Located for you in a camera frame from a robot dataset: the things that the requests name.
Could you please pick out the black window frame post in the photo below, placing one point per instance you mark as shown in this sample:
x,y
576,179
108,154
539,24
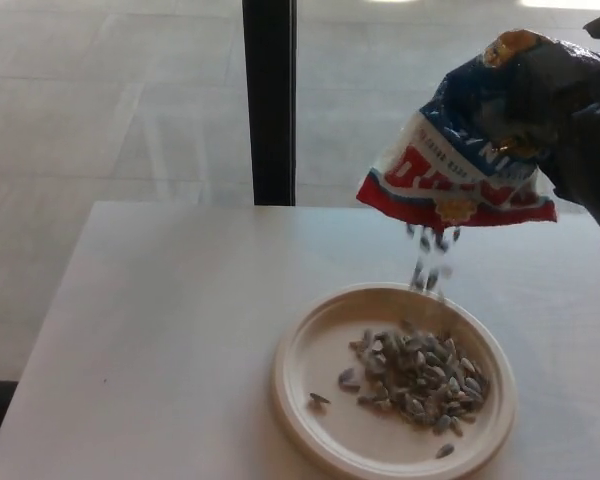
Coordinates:
x,y
272,100

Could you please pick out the red white blue seed bag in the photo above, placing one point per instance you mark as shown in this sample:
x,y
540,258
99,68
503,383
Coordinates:
x,y
430,165

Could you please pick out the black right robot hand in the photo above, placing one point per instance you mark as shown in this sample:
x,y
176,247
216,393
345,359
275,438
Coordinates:
x,y
590,150

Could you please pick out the grey striped sunflower seeds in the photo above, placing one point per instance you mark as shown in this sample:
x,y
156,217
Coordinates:
x,y
420,380

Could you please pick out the round cream paper plate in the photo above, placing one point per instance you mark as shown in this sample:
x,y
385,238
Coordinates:
x,y
330,440

